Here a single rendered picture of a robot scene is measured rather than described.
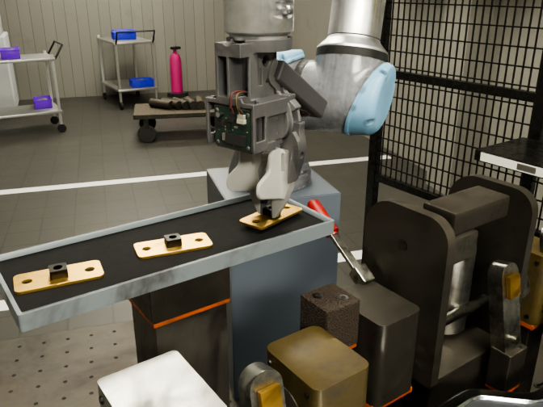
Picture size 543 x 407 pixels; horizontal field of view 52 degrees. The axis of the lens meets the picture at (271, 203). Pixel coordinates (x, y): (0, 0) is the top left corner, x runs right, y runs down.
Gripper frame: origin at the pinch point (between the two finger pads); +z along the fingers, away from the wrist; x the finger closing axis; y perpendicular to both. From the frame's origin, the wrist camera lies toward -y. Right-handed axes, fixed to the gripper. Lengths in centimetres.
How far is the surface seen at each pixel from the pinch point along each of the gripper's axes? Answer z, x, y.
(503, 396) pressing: 18.0, 28.9, -6.1
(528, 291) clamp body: 17.5, 24.3, -31.1
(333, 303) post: 8.3, 11.5, 3.0
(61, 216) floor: 119, -284, -125
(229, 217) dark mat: 2.4, -4.8, 2.5
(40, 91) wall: 110, -675, -334
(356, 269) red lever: 8.7, 9.0, -6.3
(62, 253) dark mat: 2.3, -11.9, 21.7
